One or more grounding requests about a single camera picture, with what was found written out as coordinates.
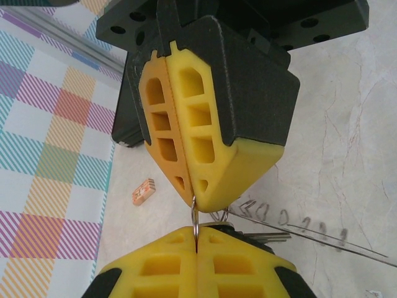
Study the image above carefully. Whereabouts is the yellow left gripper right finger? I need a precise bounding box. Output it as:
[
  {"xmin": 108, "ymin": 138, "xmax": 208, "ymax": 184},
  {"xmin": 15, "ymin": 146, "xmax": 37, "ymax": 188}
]
[{"xmin": 197, "ymin": 224, "xmax": 318, "ymax": 298}]

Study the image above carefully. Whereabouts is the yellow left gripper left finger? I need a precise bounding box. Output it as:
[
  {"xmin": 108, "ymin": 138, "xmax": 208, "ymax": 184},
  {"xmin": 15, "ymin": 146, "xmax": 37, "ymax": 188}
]
[{"xmin": 82, "ymin": 225, "xmax": 200, "ymax": 298}]

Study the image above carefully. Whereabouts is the black headed key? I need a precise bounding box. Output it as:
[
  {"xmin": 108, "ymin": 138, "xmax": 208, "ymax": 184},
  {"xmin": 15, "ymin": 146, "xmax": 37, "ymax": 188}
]
[{"xmin": 210, "ymin": 207, "xmax": 294, "ymax": 245}]

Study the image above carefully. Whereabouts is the small silver split ring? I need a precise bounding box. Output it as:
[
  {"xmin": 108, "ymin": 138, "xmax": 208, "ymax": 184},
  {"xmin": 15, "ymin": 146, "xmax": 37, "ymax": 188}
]
[{"xmin": 190, "ymin": 194, "xmax": 201, "ymax": 245}]

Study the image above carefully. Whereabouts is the small orange eraser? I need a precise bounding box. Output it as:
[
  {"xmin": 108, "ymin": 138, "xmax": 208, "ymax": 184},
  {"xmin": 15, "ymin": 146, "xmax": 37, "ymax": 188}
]
[{"xmin": 132, "ymin": 178, "xmax": 156, "ymax": 206}]

